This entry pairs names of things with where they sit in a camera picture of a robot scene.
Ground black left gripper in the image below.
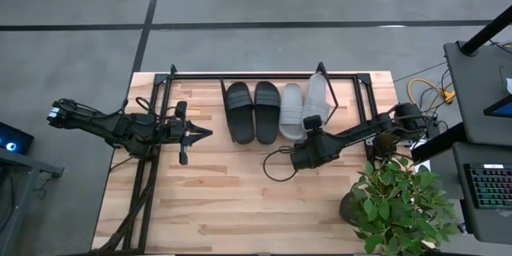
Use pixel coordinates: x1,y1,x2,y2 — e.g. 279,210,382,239
162,118,214,166

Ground light grey slide sandal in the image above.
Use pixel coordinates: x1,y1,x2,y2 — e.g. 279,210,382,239
278,82,306,142
301,72,332,131

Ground black rubber slide sandal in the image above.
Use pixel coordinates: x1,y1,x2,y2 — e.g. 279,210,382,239
223,81,256,146
253,80,282,146

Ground dark plant pot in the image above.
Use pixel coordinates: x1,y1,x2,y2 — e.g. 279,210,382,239
338,190,363,227

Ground green leafy plant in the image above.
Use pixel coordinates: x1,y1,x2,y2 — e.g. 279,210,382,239
350,158,460,256

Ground grey desk with keyboard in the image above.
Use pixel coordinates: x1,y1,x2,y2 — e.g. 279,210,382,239
451,142,512,246

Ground grey desk with monitor pole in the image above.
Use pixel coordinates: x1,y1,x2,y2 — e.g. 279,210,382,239
443,41,512,147

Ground grey metal side desk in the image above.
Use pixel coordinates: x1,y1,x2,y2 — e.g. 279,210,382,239
0,147,65,256

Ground black computer tower blue light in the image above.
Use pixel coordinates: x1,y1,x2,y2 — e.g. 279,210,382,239
0,122,36,156

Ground flat computer monitor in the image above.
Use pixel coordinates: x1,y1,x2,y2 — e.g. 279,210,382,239
482,94,512,119

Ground backlit computer keyboard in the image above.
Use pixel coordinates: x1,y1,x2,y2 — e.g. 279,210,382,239
463,162,512,210

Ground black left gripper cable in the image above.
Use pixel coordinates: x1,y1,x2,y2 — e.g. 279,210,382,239
134,96,177,119

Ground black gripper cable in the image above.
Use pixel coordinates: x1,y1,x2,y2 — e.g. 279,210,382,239
134,96,177,119
262,146,299,183

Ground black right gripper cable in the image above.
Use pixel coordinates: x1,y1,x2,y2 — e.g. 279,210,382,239
262,146,299,183

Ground black upright post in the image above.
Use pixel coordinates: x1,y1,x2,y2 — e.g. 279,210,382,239
410,122,467,164

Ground yellow power cable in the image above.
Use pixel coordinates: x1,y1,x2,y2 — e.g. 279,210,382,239
406,78,457,105

